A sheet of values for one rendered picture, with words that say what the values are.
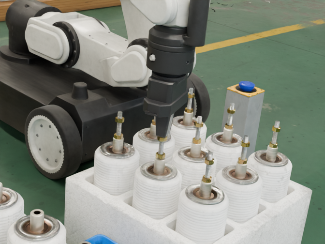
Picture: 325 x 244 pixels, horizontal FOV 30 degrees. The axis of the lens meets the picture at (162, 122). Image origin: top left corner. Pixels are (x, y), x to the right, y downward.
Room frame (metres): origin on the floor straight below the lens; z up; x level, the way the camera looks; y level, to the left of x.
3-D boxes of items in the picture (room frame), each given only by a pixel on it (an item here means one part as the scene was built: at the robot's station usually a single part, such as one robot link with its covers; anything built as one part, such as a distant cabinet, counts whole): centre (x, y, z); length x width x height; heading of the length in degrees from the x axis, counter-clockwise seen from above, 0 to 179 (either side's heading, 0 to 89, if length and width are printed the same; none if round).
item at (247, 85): (1.44, -0.20, 0.32); 0.04 x 0.04 x 0.02
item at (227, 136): (1.26, -0.15, 0.26); 0.02 x 0.02 x 0.03
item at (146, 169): (1.08, 0.00, 0.25); 0.08 x 0.08 x 0.01
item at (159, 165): (1.08, 0.00, 0.26); 0.02 x 0.02 x 0.03
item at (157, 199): (1.08, 0.00, 0.16); 0.10 x 0.10 x 0.18
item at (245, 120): (1.45, -0.20, 0.16); 0.07 x 0.07 x 0.31; 51
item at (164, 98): (1.08, 0.00, 0.45); 0.13 x 0.10 x 0.12; 159
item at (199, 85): (1.87, -0.06, 0.10); 0.20 x 0.05 x 0.20; 49
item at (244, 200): (1.10, -0.17, 0.16); 0.10 x 0.10 x 0.18
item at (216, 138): (1.26, -0.15, 0.25); 0.08 x 0.08 x 0.01
